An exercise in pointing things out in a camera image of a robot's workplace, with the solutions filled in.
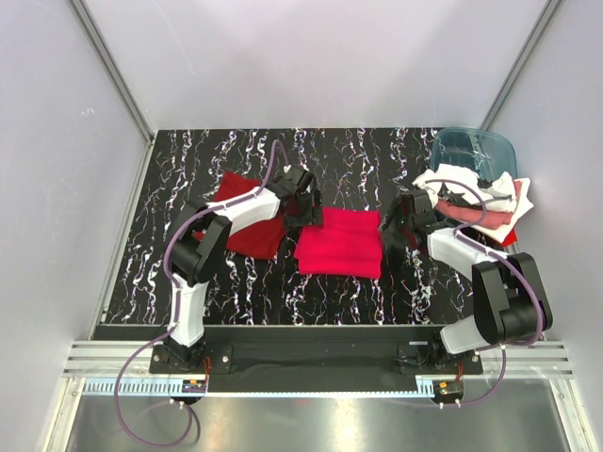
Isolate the bright pink-red t-shirt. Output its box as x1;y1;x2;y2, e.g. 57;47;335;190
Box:
294;207;383;279

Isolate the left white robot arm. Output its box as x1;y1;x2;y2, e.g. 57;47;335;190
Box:
163;166;323;361

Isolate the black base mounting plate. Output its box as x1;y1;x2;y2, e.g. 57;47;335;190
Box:
150;325;483;382

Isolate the left aluminium frame post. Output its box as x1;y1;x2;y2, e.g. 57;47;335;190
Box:
67;0;155;144

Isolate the white black printed t-shirt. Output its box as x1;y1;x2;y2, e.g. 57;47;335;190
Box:
413;164;517;213

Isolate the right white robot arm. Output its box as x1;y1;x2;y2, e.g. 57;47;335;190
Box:
379;190;553;360

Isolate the dark red t-shirt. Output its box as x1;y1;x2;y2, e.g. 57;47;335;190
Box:
208;172;285;260

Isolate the blue transparent plastic bin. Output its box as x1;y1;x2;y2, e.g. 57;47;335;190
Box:
430;127;518;181

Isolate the red t-shirt under pile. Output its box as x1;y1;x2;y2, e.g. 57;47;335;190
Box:
500;229;518;248

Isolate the white folded t-shirt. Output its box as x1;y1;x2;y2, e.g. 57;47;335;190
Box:
473;178;533;245

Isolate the white slotted cable duct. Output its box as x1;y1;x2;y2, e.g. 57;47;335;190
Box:
83;375;437;398

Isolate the right aluminium frame post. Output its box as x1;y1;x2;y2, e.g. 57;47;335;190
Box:
481;0;564;130

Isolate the aluminium frame post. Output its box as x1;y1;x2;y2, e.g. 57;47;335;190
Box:
481;0;564;130
67;0;155;144

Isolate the dusty pink folded t-shirt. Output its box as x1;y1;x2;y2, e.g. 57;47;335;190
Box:
427;178;512;230

